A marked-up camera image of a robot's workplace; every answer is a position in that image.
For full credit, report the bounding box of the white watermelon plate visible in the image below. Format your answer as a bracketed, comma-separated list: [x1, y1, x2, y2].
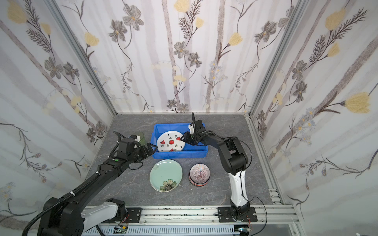
[157, 131, 186, 152]

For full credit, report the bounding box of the green flower plate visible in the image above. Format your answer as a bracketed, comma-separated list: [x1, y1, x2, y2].
[149, 159, 183, 192]

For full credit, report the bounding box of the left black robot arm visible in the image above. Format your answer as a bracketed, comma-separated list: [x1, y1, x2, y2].
[22, 132, 158, 236]

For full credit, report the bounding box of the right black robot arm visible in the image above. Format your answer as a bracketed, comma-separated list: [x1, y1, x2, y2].
[181, 113, 251, 221]

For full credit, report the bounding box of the blue plastic bin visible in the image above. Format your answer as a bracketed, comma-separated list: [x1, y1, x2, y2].
[151, 124, 208, 159]

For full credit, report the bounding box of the green glass cup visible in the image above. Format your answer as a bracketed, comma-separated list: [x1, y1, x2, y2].
[133, 132, 146, 146]

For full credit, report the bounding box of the purple striped top bowl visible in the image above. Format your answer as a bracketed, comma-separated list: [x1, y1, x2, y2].
[189, 163, 211, 183]

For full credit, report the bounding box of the red patterned bottom bowl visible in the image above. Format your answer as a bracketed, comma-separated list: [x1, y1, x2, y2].
[189, 178, 209, 187]

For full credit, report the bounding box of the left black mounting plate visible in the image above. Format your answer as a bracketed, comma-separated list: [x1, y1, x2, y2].
[120, 207, 142, 224]

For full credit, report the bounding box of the black mounting plate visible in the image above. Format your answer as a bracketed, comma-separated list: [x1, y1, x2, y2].
[216, 207, 258, 223]
[120, 207, 142, 224]

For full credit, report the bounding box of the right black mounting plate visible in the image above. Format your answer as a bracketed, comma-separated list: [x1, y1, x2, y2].
[216, 207, 258, 223]

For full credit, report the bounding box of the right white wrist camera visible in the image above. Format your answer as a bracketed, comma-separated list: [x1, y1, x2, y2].
[189, 124, 195, 134]

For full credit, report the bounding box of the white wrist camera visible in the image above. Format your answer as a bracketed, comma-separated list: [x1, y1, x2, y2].
[189, 124, 195, 134]
[130, 134, 141, 149]

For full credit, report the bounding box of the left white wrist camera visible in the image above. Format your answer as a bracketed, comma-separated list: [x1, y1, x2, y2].
[130, 134, 141, 149]

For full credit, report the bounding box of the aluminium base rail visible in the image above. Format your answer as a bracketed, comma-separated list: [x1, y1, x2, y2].
[82, 205, 305, 236]

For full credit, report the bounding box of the white slotted cable duct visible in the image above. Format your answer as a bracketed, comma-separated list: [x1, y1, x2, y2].
[99, 225, 240, 236]

